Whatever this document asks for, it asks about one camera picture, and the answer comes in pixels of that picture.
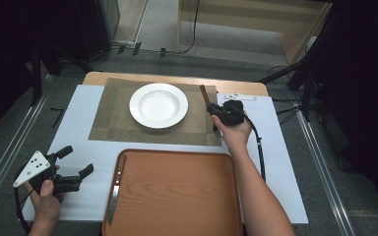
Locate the black metal stand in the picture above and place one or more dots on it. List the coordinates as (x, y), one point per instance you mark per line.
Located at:
(36, 72)

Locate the woven beige placemat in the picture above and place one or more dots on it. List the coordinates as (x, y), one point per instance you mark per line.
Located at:
(118, 124)

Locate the light wooden bench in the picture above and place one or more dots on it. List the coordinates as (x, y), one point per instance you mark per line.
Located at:
(242, 23)

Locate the metal floor rail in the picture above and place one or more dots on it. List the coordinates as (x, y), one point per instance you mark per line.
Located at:
(10, 154)
(325, 170)

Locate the person's left hand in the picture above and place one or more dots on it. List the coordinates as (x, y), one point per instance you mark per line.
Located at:
(47, 206)

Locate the white deep plate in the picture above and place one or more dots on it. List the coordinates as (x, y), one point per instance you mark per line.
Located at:
(158, 105)

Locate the black tripod stand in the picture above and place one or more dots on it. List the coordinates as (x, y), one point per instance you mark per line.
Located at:
(306, 88)

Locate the white paper label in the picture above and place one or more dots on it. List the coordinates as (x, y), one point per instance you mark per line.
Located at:
(242, 97)

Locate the person's right hand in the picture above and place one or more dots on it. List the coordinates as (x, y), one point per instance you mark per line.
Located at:
(236, 137)

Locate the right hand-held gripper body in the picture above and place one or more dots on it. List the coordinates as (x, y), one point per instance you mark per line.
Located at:
(231, 113)

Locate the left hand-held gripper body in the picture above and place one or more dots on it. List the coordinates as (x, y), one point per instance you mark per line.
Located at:
(32, 167)

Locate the light wooden table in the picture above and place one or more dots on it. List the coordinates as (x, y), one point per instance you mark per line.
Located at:
(242, 88)

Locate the wooden serving tray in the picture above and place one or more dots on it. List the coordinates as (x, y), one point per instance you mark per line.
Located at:
(177, 196)

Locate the white table cover sheet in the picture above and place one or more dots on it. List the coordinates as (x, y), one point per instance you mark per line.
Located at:
(275, 164)

